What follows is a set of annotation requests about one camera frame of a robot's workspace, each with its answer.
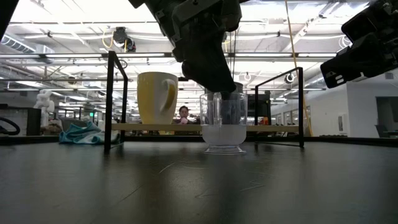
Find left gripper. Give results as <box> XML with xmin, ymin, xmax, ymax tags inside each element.
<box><xmin>149</xmin><ymin>0</ymin><xmax>243</xmax><ymax>108</ymax></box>

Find clear plastic cup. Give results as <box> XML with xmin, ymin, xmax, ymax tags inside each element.
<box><xmin>199</xmin><ymin>91</ymin><xmax>249</xmax><ymax>156</ymax></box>

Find yellow cable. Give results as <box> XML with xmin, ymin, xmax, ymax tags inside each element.
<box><xmin>284</xmin><ymin>0</ymin><xmax>313</xmax><ymax>137</ymax></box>

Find black metal table frame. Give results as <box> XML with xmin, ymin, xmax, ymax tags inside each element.
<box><xmin>0</xmin><ymin>134</ymin><xmax>398</xmax><ymax>146</ymax></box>

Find yellow ceramic mug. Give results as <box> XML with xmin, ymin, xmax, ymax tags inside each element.
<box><xmin>136</xmin><ymin>72</ymin><xmax>179</xmax><ymax>125</ymax></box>

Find teal cloth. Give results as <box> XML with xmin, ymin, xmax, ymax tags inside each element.
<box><xmin>58</xmin><ymin>120</ymin><xmax>121</xmax><ymax>146</ymax></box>

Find black perforated computer tower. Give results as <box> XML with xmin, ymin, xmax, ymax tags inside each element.
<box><xmin>247</xmin><ymin>90</ymin><xmax>272</xmax><ymax>127</ymax></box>

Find person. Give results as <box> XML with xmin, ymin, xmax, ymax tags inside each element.
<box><xmin>174</xmin><ymin>105</ymin><xmax>196</xmax><ymax>126</ymax></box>

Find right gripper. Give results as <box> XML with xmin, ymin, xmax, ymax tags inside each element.
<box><xmin>320</xmin><ymin>30</ymin><xmax>398</xmax><ymax>90</ymax></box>

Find black ceiling cable reel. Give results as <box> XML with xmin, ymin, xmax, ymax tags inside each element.
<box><xmin>111</xmin><ymin>26</ymin><xmax>137</xmax><ymax>53</ymax></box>

